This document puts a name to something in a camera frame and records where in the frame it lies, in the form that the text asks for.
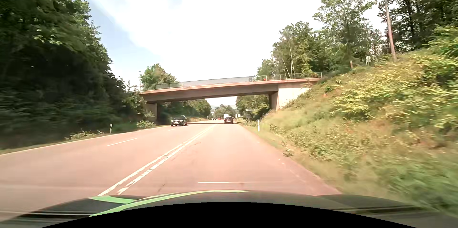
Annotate concrete road bridge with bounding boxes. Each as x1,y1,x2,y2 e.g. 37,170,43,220
134,72,324,122

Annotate trees beyond bridge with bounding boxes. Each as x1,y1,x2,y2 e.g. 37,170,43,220
159,98,237,121

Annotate black car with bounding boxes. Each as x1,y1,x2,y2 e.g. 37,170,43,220
170,115,188,127

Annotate grey asphalt road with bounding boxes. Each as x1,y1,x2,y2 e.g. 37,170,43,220
0,119,342,221

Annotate car's own bonnet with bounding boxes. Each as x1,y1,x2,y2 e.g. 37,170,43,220
0,190,458,228

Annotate road markings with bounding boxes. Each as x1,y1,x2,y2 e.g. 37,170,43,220
0,124,323,197

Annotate wood of trees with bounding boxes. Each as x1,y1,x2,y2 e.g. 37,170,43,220
0,0,179,148
236,0,458,118

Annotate overgrown grass bank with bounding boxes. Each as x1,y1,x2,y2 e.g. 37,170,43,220
239,24,458,218

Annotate wooden pole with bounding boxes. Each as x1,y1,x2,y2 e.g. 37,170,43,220
380,0,397,61

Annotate grass verge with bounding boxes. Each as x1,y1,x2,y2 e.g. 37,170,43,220
0,120,169,155

